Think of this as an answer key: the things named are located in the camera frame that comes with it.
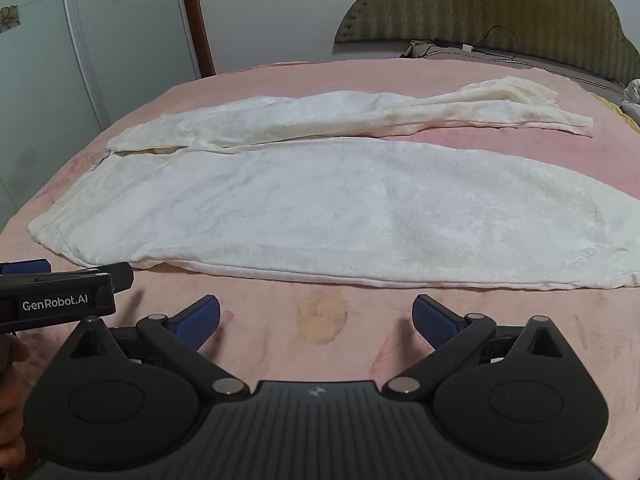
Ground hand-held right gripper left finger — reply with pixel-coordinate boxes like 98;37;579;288
65;294;252;402

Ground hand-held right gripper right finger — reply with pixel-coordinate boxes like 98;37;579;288
382;293;576;402

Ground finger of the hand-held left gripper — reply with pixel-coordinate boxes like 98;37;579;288
75;261;135;292
0;258;53;276

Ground white pants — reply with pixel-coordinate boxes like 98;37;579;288
27;76;640;292

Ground person's left hand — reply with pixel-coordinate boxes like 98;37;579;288
0;334;32;468

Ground pink blanket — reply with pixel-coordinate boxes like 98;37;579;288
0;58;640;466

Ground brown pillow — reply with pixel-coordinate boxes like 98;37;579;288
401;39;453;60

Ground yellow blanket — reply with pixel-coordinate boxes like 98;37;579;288
599;95;640;128

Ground folded white quilt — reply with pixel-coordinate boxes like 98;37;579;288
621;79;640;134

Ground green padded headboard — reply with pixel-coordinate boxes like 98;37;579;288
333;0;640;86

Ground brown wooden frame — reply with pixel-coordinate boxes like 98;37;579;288
175;0;217;79

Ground black charger cable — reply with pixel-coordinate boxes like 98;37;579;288
470;25;522;59

